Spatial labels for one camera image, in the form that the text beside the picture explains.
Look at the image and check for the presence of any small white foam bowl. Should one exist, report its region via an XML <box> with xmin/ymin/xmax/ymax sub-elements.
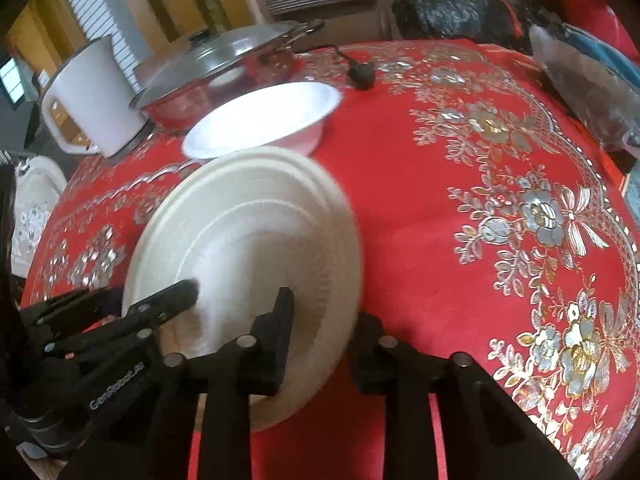
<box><xmin>181</xmin><ymin>81</ymin><xmax>343</xmax><ymax>159</ymax></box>

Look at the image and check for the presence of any white ornate chair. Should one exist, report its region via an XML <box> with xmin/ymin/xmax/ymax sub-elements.
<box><xmin>11</xmin><ymin>155</ymin><xmax>67</xmax><ymax>278</ymax></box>

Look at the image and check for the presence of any white electric kettle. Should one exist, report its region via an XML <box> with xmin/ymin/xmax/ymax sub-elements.
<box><xmin>40</xmin><ymin>35</ymin><xmax>150</xmax><ymax>158</ymax></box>

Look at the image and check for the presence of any steel pot with glass lid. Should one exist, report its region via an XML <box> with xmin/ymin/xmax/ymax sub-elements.
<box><xmin>130</xmin><ymin>20</ymin><xmax>324</xmax><ymax>131</ymax></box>

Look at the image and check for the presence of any clear plastic bag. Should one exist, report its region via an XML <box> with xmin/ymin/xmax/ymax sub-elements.
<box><xmin>529</xmin><ymin>25</ymin><xmax>639</xmax><ymax>157</ymax></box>

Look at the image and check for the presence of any black plastic bag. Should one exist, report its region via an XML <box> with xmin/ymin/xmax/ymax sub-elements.
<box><xmin>392</xmin><ymin>0</ymin><xmax>530</xmax><ymax>53</ymax></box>

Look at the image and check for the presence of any red plastic basin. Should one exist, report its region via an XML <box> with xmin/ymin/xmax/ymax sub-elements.
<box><xmin>548</xmin><ymin>0</ymin><xmax>639</xmax><ymax>63</ymax></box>

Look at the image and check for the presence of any black power cord plug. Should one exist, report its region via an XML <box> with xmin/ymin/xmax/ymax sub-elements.
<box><xmin>299</xmin><ymin>44</ymin><xmax>376</xmax><ymax>91</ymax></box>

